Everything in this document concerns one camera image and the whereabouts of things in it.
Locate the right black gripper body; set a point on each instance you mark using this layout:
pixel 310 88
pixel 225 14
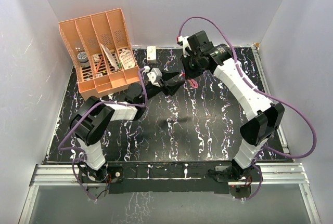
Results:
pixel 192 65

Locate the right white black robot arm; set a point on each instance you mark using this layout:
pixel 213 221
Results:
pixel 264 117

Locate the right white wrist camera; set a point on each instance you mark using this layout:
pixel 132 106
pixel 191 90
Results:
pixel 183 42

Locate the orange plastic file organizer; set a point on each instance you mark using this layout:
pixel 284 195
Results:
pixel 85 34

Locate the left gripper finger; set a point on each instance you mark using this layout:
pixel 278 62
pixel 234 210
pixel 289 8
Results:
pixel 167 75
pixel 171 87

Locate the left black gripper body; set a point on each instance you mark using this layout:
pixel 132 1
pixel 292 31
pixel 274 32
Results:
pixel 154 90

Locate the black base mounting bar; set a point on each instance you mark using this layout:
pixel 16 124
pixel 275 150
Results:
pixel 212 176

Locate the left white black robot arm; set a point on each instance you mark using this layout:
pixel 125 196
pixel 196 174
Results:
pixel 92 119

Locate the small white card box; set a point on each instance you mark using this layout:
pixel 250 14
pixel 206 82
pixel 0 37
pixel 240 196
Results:
pixel 97 57

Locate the grey round tin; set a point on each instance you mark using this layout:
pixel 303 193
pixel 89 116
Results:
pixel 83 59

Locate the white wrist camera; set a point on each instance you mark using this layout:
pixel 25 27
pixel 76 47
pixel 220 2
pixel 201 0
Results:
pixel 154 75
pixel 183 42

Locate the white label packet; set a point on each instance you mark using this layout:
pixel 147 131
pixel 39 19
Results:
pixel 127 59

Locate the white paper sachet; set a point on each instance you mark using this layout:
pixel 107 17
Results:
pixel 110 57

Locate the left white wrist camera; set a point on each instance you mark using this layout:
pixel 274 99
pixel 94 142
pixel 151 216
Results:
pixel 154 75

